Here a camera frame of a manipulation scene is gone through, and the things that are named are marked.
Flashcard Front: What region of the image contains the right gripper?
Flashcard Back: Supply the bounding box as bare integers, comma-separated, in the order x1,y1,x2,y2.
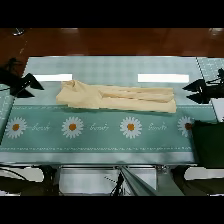
182,78,215,105

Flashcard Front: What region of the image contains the cream garment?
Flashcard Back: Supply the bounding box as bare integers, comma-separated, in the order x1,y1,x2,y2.
55,79,178,114

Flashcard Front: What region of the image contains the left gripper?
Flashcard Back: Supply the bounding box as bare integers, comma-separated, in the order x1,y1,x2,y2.
8,72,45,100

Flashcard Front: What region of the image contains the black cable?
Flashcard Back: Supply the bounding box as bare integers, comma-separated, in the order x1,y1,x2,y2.
104,171,126,197

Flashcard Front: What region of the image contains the dark green garment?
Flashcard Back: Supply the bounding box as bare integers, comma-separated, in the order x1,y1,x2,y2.
191,120,224,168

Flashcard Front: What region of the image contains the silver frame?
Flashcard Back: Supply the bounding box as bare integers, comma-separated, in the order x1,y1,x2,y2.
0,161,224,197

